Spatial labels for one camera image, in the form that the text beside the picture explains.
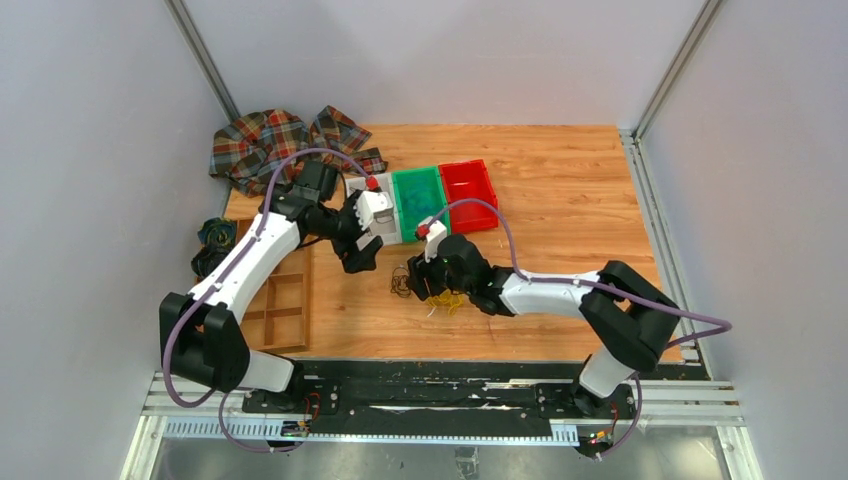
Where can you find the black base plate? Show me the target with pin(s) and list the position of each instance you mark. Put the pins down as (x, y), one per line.
(443, 399)

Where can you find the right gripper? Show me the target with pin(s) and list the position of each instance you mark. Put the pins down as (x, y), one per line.
(419, 271)

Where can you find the white plastic bin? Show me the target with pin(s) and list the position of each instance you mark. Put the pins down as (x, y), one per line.
(387, 226)

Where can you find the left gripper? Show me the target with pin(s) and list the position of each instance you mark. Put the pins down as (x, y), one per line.
(354, 260)

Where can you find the green plastic bin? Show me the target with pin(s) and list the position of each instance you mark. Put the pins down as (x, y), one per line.
(420, 194)

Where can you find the wooden divided tray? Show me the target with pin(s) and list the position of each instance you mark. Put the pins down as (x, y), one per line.
(278, 318)

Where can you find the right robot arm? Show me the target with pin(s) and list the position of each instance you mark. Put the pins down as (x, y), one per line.
(633, 320)

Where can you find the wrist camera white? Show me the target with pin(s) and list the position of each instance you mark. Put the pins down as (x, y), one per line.
(373, 207)
(431, 231)

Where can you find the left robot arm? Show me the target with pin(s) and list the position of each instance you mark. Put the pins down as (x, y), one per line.
(201, 338)

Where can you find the plaid cloth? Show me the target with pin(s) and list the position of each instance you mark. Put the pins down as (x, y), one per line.
(246, 152)

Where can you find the red plastic bin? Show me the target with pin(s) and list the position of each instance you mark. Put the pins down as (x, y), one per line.
(464, 180)

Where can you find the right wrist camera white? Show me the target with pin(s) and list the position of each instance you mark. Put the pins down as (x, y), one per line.
(431, 231)

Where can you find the aluminium front rail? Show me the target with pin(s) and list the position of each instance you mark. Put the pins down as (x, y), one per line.
(659, 404)

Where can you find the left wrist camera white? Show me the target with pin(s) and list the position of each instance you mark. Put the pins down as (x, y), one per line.
(373, 207)

